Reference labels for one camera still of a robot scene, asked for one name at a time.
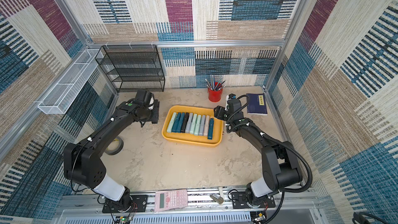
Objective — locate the red pen cup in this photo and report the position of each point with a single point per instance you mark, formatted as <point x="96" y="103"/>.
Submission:
<point x="215" y="95"/>

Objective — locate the black pruning pliers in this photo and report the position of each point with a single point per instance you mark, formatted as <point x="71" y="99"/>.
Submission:
<point x="184" y="123"/>

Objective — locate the yellow plastic storage tray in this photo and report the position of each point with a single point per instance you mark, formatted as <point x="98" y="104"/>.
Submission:
<point x="191" y="138"/>

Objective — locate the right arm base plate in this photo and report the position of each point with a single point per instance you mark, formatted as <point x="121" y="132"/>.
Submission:
<point x="242" y="199"/>

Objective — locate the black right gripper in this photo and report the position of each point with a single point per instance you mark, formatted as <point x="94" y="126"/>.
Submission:
<point x="218" y="112"/>

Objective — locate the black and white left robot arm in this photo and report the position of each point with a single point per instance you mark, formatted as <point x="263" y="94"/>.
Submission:
<point x="82" y="161"/>

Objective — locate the tape roll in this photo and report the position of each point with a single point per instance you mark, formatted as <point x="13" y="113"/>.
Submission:
<point x="115" y="146"/>

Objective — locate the black wire mesh shelf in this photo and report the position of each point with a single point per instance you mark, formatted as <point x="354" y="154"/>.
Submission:
<point x="132" y="67"/>

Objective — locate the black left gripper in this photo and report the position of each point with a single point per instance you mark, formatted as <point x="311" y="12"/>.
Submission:
<point x="156" y="117"/>

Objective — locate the grey pruning pliers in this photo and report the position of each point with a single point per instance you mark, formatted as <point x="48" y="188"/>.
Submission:
<point x="188" y="125"/>

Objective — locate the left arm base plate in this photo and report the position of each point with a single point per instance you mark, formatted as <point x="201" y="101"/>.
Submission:
<point x="133" y="204"/>

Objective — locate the white wire mesh basket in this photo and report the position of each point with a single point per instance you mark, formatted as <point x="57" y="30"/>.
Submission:
<point x="61" y="96"/>

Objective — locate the pink calculator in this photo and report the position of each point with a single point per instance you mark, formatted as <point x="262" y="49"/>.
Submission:
<point x="171" y="199"/>

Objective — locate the dark blue book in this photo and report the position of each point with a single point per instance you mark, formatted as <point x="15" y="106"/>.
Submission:
<point x="256" y="104"/>

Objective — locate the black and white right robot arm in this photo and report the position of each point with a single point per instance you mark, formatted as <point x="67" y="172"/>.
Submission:
<point x="283" y="168"/>

